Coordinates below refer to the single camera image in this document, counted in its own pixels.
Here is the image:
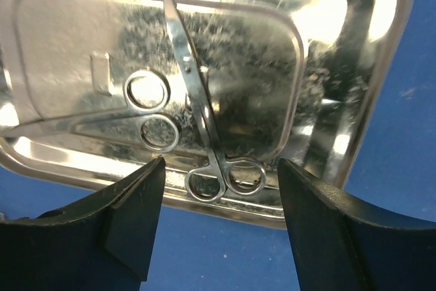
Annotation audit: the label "blue surgical cloth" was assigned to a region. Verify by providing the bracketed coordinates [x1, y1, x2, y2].
[0, 0, 436, 291]

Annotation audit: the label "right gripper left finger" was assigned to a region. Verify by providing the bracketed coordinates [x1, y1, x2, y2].
[1, 158, 166, 290]

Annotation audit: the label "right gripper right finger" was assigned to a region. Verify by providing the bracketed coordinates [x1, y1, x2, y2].
[278, 159, 435, 290]

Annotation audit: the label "steel surgical scissors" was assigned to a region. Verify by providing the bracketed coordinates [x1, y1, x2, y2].
[162, 0, 266, 202]

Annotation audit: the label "steel forceps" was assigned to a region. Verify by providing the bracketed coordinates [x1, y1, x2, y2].
[1, 68, 181, 153]

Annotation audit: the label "steel instrument tray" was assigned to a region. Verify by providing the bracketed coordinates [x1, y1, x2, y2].
[1, 0, 412, 229]

